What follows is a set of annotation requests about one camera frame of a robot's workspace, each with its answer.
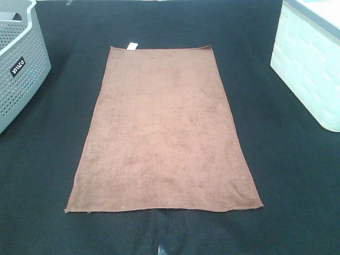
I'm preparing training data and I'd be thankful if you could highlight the brown towel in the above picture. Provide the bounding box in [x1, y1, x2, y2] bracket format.
[65, 46, 263, 213]

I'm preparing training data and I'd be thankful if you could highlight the grey perforated plastic basket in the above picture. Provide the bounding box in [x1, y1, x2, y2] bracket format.
[1, 1, 51, 131]

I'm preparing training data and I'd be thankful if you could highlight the white towel care label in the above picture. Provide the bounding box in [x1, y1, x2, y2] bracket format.
[126, 42, 138, 51]

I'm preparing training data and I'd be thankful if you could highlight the white woven-pattern storage bin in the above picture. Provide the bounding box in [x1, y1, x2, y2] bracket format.
[270, 1, 339, 132]

